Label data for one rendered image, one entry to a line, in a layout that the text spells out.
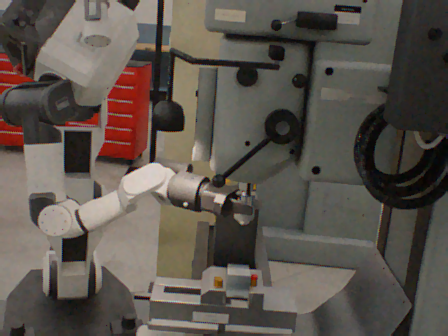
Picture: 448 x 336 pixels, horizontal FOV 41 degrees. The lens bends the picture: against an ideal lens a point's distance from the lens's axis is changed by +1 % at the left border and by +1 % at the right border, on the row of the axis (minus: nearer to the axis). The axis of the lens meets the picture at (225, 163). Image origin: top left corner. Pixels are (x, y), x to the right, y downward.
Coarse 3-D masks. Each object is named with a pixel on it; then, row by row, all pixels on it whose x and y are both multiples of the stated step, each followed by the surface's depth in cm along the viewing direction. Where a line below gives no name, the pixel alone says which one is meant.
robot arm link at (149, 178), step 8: (144, 168) 143; (152, 168) 143; (160, 168) 142; (128, 176) 143; (136, 176) 143; (144, 176) 142; (152, 176) 141; (160, 176) 141; (120, 184) 144; (128, 184) 142; (136, 184) 142; (144, 184) 141; (152, 184) 141; (160, 184) 141; (120, 192) 144; (128, 192) 141; (136, 192) 141; (144, 192) 141; (120, 200) 144; (128, 200) 142; (136, 200) 143; (128, 208) 144; (136, 208) 147
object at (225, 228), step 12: (216, 216) 183; (228, 216) 171; (216, 228) 172; (228, 228) 172; (240, 228) 172; (252, 228) 172; (216, 240) 173; (228, 240) 173; (240, 240) 173; (252, 240) 172; (216, 252) 174; (228, 252) 174; (240, 252) 174; (252, 252) 174; (216, 264) 175; (252, 264) 175
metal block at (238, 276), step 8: (232, 264) 145; (240, 264) 145; (232, 272) 141; (240, 272) 141; (248, 272) 141; (232, 280) 140; (240, 280) 140; (248, 280) 140; (232, 288) 140; (240, 288) 140; (248, 288) 140; (232, 296) 141; (240, 296) 141
